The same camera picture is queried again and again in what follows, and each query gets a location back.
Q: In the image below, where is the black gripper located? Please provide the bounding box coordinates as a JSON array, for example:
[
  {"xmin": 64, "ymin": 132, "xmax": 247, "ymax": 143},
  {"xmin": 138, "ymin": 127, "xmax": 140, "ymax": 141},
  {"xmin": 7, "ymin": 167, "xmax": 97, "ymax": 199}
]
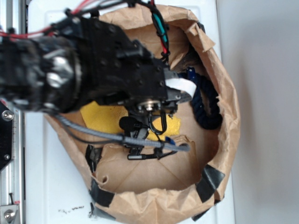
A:
[{"xmin": 54, "ymin": 17, "xmax": 196, "ymax": 110}]

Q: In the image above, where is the yellow cloth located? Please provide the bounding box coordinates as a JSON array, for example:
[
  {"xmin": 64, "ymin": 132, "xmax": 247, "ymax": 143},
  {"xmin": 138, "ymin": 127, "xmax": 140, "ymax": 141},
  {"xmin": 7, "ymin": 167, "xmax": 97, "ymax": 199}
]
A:
[{"xmin": 80, "ymin": 101, "xmax": 182, "ymax": 141}]

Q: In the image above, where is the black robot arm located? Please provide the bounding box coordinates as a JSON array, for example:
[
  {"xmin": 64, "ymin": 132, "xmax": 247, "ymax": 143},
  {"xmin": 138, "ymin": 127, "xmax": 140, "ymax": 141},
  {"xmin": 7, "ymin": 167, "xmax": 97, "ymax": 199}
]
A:
[{"xmin": 0, "ymin": 17, "xmax": 196, "ymax": 113}]

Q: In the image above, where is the black foam microphone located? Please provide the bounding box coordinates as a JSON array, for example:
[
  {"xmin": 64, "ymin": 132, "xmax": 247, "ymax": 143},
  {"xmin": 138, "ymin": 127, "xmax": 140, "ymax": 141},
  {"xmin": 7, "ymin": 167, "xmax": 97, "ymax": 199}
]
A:
[{"xmin": 119, "ymin": 117, "xmax": 138, "ymax": 132}]

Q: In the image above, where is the brown paper bag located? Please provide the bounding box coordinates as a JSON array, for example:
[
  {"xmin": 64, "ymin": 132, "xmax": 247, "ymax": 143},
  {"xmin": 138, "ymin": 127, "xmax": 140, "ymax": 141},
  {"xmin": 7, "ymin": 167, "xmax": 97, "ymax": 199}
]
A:
[{"xmin": 47, "ymin": 5, "xmax": 241, "ymax": 224}]

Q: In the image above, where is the dark blue rope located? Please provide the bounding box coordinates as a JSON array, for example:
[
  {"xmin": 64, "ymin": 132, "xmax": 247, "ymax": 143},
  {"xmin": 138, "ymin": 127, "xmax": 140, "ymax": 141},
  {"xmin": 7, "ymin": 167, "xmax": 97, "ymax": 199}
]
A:
[{"xmin": 177, "ymin": 66, "xmax": 223, "ymax": 130}]

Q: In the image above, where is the red green wire bundle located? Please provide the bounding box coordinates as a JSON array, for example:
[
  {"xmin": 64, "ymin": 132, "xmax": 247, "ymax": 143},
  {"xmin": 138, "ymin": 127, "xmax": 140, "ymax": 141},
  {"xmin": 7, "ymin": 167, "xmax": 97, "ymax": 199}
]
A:
[{"xmin": 126, "ymin": 0, "xmax": 171, "ymax": 63}]

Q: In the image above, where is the braided grey cable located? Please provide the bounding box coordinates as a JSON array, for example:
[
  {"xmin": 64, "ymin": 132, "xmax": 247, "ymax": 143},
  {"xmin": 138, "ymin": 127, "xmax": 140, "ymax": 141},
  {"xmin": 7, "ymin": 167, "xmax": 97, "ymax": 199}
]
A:
[{"xmin": 53, "ymin": 113, "xmax": 190, "ymax": 152}]

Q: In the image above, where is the black corner bracket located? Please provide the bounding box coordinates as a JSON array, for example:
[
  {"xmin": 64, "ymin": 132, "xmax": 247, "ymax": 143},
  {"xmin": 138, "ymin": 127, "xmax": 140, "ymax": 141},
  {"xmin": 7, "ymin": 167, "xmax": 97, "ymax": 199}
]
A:
[{"xmin": 0, "ymin": 100, "xmax": 14, "ymax": 171}]

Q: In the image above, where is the aluminium frame rail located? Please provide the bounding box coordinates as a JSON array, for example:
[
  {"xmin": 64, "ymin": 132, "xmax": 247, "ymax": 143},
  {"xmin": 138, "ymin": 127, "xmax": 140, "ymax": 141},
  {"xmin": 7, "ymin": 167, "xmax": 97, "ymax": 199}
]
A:
[{"xmin": 0, "ymin": 0, "xmax": 27, "ymax": 224}]

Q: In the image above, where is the silver corner bracket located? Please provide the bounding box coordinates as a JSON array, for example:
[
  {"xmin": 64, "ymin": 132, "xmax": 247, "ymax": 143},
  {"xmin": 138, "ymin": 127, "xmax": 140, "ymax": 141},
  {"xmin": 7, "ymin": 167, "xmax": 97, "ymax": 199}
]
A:
[{"xmin": 0, "ymin": 204, "xmax": 20, "ymax": 224}]

